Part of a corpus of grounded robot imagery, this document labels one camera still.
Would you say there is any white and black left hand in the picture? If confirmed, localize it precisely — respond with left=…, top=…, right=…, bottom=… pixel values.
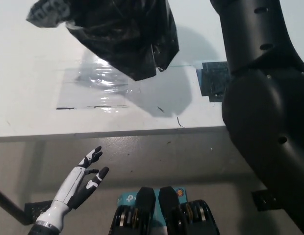
left=34, top=145, right=110, bottom=232

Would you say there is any black plastic bag grey lettering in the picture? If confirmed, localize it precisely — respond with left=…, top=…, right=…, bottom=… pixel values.
left=25, top=0, right=180, bottom=81

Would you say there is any robot left black ribbed block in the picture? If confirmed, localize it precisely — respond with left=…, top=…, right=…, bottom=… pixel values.
left=109, top=187, right=156, bottom=235

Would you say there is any robot black ribbed block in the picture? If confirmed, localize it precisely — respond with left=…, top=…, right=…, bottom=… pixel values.
left=158, top=187, right=220, bottom=235
left=109, top=187, right=156, bottom=235

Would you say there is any robot right black ribbed block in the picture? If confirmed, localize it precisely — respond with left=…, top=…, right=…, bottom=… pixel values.
left=158, top=187, right=220, bottom=235

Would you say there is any black table leg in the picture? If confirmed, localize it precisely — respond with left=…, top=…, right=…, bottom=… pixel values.
left=0, top=187, right=35, bottom=226

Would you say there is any black tape patch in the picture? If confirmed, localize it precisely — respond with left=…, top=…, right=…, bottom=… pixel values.
left=196, top=61, right=231, bottom=103

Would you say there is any black floor bracket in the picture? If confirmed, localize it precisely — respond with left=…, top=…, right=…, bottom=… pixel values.
left=24, top=200, right=54, bottom=221
left=251, top=188, right=285, bottom=212

